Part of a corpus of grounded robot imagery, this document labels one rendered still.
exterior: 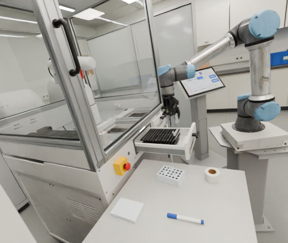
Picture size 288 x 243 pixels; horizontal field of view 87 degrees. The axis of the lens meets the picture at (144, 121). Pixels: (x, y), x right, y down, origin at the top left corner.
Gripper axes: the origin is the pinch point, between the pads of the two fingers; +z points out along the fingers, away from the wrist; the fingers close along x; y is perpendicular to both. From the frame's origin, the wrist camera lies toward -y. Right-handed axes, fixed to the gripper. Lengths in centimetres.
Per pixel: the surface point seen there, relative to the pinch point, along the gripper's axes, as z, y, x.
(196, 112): 26, -95, -1
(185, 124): 72, -166, -34
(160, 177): 18.9, 26.8, -2.6
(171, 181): 19.2, 27.9, 3.7
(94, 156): -5, 45, -23
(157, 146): 9.1, 12.3, -8.0
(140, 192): 21.0, 36.6, -9.8
